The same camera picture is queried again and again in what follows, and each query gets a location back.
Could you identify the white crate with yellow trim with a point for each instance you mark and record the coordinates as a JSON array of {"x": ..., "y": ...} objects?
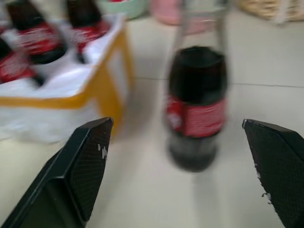
[{"x": 78, "y": 95}]

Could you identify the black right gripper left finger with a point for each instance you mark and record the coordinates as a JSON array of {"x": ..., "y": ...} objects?
[{"x": 71, "y": 180}]

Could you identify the pink basket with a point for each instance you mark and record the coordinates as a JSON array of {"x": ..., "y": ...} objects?
[{"x": 166, "y": 12}]

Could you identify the mint green basket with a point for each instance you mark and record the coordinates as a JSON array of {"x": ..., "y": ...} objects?
[{"x": 120, "y": 7}]

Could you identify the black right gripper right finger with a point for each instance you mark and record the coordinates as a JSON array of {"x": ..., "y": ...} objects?
[{"x": 278, "y": 166}]

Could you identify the woven wicker basket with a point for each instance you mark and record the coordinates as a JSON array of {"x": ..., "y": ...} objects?
[{"x": 270, "y": 8}]

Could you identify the cola bottle with red label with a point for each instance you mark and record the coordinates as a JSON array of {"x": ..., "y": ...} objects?
[
  {"x": 86, "y": 26},
  {"x": 38, "y": 35},
  {"x": 14, "y": 64},
  {"x": 197, "y": 99}
]

